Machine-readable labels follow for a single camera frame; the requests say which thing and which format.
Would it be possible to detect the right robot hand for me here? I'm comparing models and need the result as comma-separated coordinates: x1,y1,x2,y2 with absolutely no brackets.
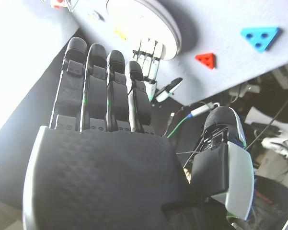
22,36,256,230

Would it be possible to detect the yellow triangle block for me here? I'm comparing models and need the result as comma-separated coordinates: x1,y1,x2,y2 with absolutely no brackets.
114,28,127,40

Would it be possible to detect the red triangle block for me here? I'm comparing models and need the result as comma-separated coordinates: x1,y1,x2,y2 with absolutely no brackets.
194,52,217,70

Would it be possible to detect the white usb adapter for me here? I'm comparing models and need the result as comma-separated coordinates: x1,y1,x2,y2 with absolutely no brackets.
188,102,220,118

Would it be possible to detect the white power adapter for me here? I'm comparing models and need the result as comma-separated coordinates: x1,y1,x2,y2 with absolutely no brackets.
229,81,262,104

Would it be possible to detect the toy cupcake with strawberry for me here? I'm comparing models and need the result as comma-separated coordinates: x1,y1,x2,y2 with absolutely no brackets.
49,0,64,10

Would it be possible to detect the blue triangle block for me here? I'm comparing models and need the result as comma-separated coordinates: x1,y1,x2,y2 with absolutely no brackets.
240,25,282,53

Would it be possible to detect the crumpled white cloth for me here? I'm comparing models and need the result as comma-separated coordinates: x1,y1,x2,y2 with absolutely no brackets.
261,136,288,166

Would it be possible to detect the thin green wire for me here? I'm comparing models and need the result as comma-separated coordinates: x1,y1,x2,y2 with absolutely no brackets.
166,115,191,139

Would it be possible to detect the silver wire dish rack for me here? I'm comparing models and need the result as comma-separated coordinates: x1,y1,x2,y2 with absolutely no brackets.
62,0,79,13

